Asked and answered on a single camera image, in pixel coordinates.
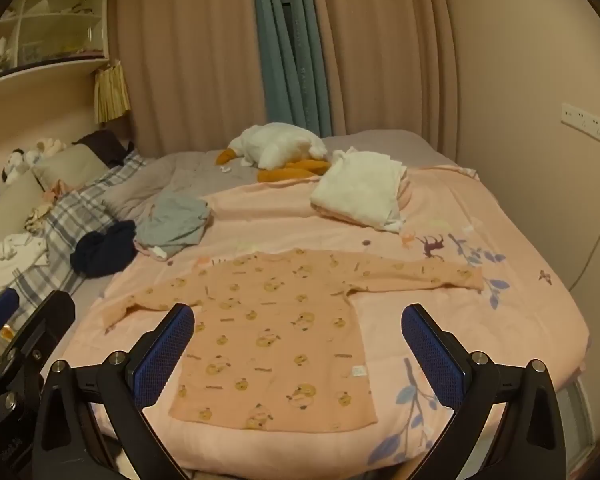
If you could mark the grey garment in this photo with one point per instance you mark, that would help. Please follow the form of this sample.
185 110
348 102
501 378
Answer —
175 222

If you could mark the dark navy garment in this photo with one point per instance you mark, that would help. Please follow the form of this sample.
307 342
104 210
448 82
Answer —
102 252

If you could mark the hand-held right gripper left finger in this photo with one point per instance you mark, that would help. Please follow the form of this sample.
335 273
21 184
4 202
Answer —
164 355

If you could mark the beige pillow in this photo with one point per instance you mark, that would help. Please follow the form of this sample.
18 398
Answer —
70 165
7 205

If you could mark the grey bed sheet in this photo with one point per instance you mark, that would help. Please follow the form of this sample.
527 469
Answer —
180 175

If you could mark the small pink garment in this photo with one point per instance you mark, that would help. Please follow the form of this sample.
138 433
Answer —
147 250

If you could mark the white folded cloth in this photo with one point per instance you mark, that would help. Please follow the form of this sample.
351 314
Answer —
355 190

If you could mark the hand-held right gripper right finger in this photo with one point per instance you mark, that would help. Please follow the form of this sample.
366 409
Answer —
432 355

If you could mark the small panda plush toy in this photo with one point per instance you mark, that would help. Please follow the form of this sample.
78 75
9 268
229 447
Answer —
30 155

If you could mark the white wall socket strip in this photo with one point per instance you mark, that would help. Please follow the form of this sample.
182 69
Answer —
590 122

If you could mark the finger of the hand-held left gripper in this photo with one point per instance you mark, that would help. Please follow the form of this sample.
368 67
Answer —
42 322
1 306

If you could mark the pink printed blanket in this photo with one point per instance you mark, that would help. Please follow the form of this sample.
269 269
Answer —
290 215

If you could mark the yellow fringed cloth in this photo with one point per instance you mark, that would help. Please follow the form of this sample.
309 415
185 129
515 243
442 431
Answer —
111 92

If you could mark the white clothes pile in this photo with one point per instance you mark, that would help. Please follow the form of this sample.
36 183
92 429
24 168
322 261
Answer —
15 252

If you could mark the beige curtain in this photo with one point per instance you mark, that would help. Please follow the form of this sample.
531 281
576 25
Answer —
190 60
380 50

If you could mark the teal curtain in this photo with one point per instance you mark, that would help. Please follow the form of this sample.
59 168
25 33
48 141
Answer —
285 50

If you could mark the dark brown pillow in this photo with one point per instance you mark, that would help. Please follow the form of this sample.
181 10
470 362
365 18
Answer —
105 146

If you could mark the white goose plush toy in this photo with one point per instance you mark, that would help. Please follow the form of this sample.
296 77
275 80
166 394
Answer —
275 145

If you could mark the plaid bed sheet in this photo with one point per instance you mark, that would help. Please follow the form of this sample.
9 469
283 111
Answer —
75 212

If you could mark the white shelf cabinet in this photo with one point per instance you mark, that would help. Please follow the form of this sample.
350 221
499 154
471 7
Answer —
55 25

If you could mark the pink cartoon print shirt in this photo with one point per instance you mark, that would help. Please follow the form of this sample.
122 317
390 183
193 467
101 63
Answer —
280 335

